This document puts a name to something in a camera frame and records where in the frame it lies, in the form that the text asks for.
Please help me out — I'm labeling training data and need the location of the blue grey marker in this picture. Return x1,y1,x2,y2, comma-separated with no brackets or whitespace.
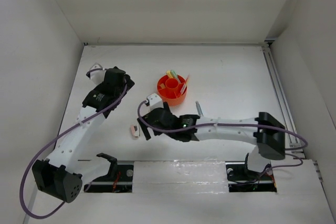
195,101,204,116

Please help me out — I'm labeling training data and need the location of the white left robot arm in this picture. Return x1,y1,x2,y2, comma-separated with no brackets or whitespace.
32,67,134,203

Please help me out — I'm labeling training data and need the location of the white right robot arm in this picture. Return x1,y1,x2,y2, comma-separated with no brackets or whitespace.
137,103,286,179

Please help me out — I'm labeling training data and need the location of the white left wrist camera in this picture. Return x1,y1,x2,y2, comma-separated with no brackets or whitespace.
86,63,106,85

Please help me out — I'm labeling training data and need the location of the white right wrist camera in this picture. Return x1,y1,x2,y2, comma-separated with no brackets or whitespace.
146,93,164,112

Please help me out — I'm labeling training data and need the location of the green pastel highlighter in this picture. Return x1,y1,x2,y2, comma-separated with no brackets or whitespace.
170,70,181,83

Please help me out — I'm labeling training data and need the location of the aluminium side rail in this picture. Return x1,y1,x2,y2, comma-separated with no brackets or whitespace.
261,40,306,159

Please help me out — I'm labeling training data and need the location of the orange round divided container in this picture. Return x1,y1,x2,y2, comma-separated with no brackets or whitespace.
156,75,187,106

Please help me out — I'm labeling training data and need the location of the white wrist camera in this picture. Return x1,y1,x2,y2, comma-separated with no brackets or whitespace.
86,63,106,85
146,93,164,112

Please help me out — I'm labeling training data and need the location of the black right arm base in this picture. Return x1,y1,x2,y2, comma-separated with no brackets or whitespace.
226,154,277,193

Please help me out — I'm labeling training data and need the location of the thin yellow highlighter pen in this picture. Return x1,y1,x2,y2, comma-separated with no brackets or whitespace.
180,76,190,95

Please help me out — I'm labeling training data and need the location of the pink pen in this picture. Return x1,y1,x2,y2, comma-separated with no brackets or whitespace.
181,74,191,95

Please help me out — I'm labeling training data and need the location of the thick yellow highlighter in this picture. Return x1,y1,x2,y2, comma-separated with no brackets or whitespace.
166,70,174,78

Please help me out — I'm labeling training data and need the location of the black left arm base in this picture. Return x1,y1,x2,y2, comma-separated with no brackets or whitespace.
83,153,134,193

